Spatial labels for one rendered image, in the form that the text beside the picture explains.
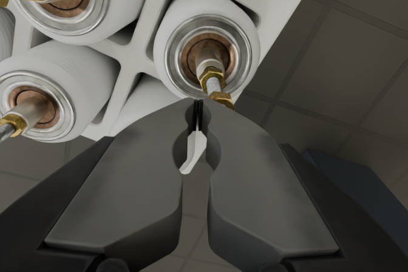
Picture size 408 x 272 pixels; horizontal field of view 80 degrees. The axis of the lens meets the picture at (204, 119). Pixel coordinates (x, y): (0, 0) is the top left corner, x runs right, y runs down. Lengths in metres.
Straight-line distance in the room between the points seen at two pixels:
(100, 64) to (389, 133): 0.61
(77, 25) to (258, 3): 0.18
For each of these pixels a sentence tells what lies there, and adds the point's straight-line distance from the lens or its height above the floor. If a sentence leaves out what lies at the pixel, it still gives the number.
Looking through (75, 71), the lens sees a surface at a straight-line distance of 0.27.
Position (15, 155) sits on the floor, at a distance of 0.74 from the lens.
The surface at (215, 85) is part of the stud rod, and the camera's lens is 0.16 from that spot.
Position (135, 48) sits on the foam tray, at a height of 0.18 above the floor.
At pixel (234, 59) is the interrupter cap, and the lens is 0.22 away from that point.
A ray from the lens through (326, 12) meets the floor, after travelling 0.51.
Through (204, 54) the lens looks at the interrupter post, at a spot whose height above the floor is 0.27.
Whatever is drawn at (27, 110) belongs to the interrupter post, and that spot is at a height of 0.27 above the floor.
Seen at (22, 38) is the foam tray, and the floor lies 0.18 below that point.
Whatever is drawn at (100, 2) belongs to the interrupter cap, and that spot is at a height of 0.25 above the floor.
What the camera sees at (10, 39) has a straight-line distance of 0.37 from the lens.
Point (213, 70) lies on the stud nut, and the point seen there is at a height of 0.30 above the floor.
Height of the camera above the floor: 0.46
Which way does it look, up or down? 60 degrees down
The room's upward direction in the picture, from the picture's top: 180 degrees clockwise
